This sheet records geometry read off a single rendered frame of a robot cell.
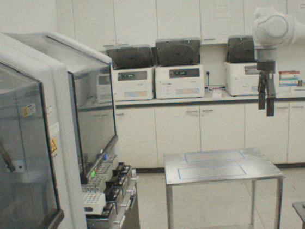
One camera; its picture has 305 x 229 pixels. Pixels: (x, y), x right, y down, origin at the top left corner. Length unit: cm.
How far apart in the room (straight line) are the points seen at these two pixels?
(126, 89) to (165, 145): 80
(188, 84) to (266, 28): 248
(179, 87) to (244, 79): 73
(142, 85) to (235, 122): 113
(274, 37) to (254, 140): 270
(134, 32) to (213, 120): 140
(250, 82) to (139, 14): 152
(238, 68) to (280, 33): 252
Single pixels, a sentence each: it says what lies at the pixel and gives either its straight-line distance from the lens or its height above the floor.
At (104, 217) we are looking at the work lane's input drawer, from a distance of 133.
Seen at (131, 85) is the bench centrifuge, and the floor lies 109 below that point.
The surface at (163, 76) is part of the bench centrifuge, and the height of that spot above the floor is 116.
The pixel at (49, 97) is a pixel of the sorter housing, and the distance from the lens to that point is 99.
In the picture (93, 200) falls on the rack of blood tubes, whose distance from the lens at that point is 135.
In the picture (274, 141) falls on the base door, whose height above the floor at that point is 36.
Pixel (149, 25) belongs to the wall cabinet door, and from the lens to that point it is 377.
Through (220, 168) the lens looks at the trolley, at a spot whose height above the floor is 82.
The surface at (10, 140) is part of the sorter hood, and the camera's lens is 77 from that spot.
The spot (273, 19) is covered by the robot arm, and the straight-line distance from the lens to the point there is 107.
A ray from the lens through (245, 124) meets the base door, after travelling 362.
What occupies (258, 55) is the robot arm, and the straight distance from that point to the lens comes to 127.
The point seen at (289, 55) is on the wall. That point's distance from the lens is 431.
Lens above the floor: 146
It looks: 12 degrees down
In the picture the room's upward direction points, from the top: 4 degrees counter-clockwise
